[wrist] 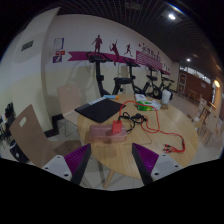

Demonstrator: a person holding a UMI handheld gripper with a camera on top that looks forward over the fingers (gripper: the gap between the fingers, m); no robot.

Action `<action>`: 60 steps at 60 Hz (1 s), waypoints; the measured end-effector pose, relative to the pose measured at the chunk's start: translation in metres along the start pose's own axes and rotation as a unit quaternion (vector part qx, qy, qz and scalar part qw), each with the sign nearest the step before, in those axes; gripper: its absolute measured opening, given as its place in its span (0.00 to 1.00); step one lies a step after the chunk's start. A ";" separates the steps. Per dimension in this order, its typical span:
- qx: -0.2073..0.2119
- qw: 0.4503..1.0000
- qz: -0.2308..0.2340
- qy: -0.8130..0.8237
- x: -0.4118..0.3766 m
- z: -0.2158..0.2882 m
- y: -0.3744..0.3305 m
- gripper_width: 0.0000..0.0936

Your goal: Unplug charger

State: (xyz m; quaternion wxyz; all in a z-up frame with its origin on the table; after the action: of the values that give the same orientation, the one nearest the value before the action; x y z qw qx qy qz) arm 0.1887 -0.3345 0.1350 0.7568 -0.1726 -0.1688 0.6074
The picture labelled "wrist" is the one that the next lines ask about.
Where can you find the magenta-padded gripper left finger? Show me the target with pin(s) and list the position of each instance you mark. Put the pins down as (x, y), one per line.
(77, 162)

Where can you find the wall posters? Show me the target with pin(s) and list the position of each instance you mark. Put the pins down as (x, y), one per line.
(58, 45)

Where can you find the blue and orange tube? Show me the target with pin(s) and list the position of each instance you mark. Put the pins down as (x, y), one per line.
(110, 97)

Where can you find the black flat mat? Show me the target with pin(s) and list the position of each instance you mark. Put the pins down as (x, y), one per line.
(99, 110)

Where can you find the magenta sports wall decal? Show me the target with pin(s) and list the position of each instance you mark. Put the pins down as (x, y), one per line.
(80, 55)

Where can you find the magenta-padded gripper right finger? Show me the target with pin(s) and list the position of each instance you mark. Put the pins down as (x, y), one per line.
(146, 161)

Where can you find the white cup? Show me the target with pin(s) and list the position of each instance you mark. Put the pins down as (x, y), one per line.
(166, 96)

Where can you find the white booklet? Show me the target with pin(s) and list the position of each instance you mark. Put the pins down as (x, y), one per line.
(140, 97)

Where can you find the red charger block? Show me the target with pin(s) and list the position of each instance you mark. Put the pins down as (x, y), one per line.
(117, 127)

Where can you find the green wet wipes pack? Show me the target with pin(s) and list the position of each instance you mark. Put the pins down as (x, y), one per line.
(146, 105)

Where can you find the wooden chairs and tables group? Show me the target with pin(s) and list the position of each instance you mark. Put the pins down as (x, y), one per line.
(205, 120)

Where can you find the grey wall sign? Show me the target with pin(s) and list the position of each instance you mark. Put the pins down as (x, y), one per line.
(27, 45)

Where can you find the round wall lamp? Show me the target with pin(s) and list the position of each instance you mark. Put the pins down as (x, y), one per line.
(217, 83)

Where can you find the ceiling lights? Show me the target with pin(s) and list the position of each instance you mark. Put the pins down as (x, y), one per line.
(171, 16)

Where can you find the wooden coaster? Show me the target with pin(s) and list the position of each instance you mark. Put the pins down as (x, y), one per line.
(164, 106)

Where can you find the black exercise bike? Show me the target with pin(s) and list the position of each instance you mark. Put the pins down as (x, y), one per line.
(167, 87)
(133, 78)
(98, 75)
(153, 87)

